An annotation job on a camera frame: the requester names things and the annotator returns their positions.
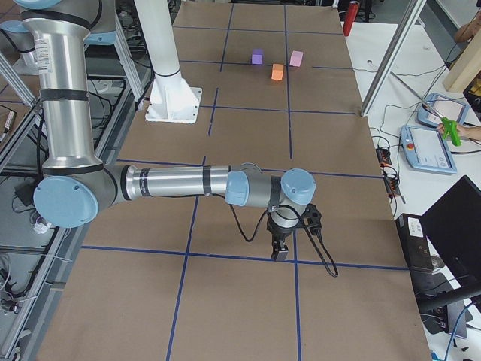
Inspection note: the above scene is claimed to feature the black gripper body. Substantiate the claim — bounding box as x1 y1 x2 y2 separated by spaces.
267 220 295 246

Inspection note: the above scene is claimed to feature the orange foam cube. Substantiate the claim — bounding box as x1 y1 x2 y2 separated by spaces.
271 63 284 81

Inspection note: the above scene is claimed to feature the purple foam cube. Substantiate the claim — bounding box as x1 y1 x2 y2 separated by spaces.
251 48 264 65

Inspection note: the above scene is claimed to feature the silver reacher grabber tool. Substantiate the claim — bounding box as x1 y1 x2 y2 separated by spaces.
390 71 461 147

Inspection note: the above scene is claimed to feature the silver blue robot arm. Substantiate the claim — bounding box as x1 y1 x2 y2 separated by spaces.
20 1 320 261

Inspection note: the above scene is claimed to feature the person's hand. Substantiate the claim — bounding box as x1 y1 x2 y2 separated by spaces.
457 125 481 141

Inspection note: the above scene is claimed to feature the black computer box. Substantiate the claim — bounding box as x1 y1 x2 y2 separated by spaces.
395 214 434 273

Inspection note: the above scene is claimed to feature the blue teach pendant near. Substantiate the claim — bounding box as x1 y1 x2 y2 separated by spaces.
400 125 457 174

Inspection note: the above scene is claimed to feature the blue teach pendant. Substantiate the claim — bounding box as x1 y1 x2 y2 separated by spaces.
417 93 470 127
400 125 457 174

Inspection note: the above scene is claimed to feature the black monitor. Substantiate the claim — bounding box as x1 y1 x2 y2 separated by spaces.
419 174 481 313

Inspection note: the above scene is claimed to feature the pink foam cube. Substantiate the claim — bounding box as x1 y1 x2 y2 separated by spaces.
289 50 304 68

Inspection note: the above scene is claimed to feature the blue teach pendant far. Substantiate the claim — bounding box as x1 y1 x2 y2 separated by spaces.
417 93 470 127

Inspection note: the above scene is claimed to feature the red cylinder tube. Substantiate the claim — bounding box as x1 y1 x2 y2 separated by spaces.
343 1 360 37

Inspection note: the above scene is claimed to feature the wooden beam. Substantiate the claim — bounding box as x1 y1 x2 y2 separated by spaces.
443 10 480 93

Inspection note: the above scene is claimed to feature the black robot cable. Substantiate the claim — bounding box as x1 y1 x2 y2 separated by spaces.
229 205 340 278

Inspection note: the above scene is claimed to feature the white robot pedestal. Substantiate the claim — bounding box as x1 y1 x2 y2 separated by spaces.
135 0 202 124

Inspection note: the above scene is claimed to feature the aluminium frame post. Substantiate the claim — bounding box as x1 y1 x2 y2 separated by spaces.
360 0 427 117

